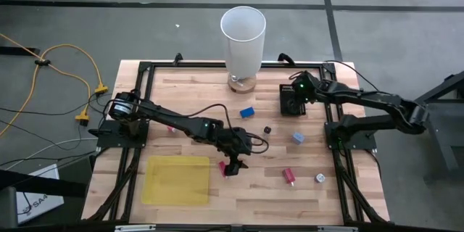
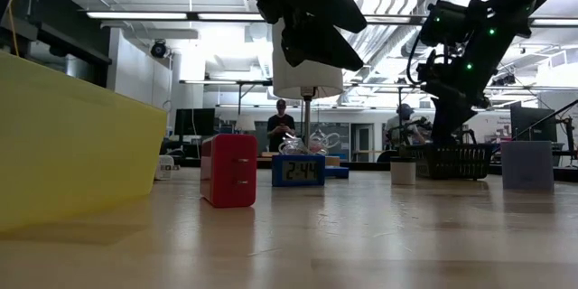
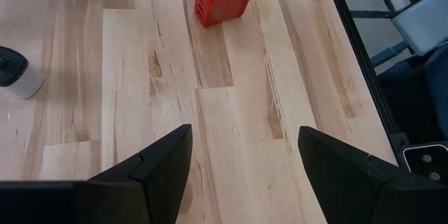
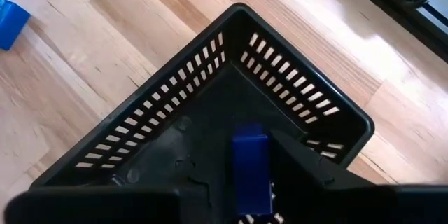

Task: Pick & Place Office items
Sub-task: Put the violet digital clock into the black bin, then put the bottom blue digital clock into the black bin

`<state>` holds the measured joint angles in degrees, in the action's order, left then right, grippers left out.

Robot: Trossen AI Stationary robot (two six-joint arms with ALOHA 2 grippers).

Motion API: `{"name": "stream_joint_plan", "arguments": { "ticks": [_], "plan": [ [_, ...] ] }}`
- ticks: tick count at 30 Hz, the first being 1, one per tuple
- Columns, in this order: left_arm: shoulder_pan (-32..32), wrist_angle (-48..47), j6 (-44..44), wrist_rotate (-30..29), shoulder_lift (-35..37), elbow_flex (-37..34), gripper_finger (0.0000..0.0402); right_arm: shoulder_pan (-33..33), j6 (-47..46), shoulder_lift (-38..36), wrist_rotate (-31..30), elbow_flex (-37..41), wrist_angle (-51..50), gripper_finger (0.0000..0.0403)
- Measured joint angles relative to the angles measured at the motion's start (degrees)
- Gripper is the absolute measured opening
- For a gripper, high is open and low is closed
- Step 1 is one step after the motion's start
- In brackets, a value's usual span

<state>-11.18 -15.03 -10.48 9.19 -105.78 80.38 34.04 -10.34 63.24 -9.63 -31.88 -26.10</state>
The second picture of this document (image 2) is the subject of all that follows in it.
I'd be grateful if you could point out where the lavender cube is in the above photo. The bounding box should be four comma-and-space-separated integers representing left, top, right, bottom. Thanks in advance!
500, 140, 555, 192

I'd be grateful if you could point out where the white cylindrical lamp shade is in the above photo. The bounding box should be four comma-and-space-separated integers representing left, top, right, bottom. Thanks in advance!
271, 16, 344, 100

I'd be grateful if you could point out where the background door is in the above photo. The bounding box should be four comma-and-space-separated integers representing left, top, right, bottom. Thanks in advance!
351, 122, 375, 163

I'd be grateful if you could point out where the blue digital clock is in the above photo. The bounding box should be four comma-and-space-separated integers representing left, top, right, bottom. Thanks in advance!
271, 154, 327, 188

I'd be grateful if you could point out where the black plastic mesh basket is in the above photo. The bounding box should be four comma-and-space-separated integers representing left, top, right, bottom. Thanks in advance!
399, 143, 497, 181

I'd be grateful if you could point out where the red wall charger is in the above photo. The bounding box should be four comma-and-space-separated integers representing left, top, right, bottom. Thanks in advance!
199, 133, 258, 210

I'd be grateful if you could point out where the small white background lamp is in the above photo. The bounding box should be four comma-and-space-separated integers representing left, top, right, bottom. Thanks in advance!
234, 113, 257, 135

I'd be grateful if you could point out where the black ceiling camera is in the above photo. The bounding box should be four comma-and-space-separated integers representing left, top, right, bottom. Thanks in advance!
149, 39, 169, 60

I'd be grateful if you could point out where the black computer monitor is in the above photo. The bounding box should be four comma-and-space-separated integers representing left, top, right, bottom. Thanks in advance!
173, 107, 217, 137
509, 106, 558, 143

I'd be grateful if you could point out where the yellow translucent plastic bin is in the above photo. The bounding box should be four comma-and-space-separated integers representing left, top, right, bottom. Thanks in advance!
0, 51, 169, 235

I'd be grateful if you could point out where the teal and white charger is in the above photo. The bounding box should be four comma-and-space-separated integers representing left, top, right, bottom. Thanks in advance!
154, 154, 181, 182

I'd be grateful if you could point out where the black metal background frame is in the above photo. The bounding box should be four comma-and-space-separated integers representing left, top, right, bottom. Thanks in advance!
396, 83, 465, 145

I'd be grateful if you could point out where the long ceiling light rail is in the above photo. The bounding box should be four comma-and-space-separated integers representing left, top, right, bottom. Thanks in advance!
79, 8, 578, 28

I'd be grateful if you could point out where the metal lamp pole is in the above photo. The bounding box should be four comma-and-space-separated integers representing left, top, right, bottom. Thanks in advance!
301, 86, 315, 145

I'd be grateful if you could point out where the person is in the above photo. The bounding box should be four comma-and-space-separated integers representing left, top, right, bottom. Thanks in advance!
383, 102, 428, 145
266, 98, 297, 153

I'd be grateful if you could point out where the bundled clear lamp cable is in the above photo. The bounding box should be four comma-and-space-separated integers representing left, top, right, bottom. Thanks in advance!
278, 129, 342, 157

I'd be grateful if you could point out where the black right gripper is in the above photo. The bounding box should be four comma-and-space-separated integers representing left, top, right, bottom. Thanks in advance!
416, 51, 491, 146

